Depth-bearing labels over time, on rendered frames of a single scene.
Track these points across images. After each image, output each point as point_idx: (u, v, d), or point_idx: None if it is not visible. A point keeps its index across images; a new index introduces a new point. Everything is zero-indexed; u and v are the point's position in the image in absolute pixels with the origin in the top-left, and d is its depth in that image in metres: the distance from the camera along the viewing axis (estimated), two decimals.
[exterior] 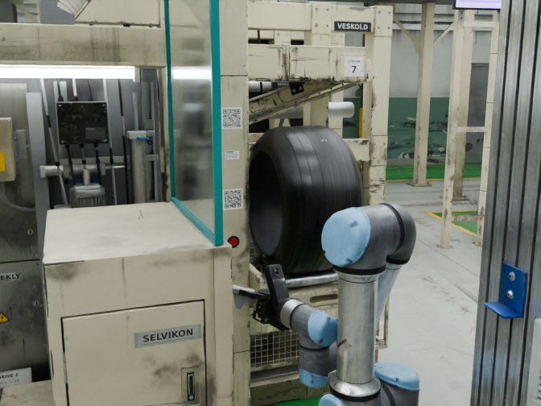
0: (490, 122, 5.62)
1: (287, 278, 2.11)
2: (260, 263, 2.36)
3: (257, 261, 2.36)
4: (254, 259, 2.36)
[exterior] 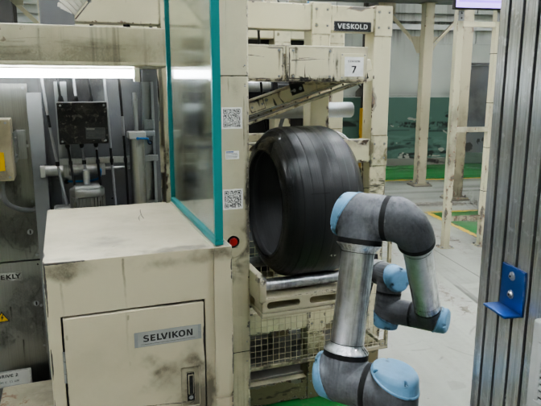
0: (490, 122, 5.62)
1: None
2: (258, 256, 2.38)
3: (253, 257, 2.39)
4: None
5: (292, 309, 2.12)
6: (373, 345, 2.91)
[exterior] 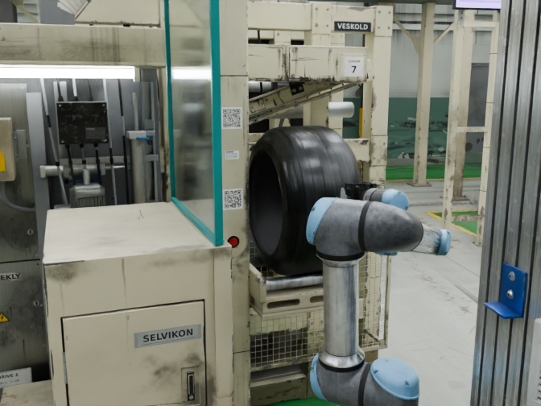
0: (490, 122, 5.62)
1: (288, 282, 2.11)
2: (258, 267, 2.38)
3: (256, 267, 2.37)
4: (254, 266, 2.36)
5: (292, 309, 2.12)
6: (373, 345, 2.91)
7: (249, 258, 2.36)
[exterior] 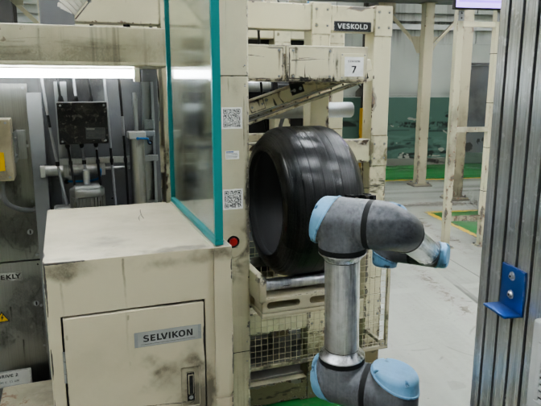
0: (490, 122, 5.62)
1: (287, 279, 2.11)
2: (259, 266, 2.37)
3: (257, 265, 2.36)
4: (254, 263, 2.35)
5: (292, 309, 2.12)
6: (373, 345, 2.91)
7: (249, 257, 2.37)
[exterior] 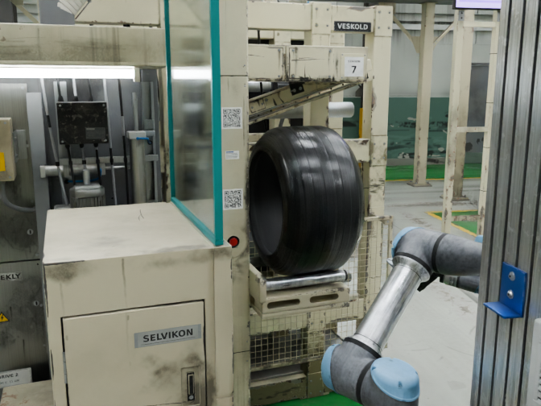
0: (490, 122, 5.62)
1: (287, 279, 2.11)
2: (259, 266, 2.37)
3: (257, 265, 2.36)
4: (254, 263, 2.35)
5: (292, 309, 2.12)
6: None
7: (249, 257, 2.37)
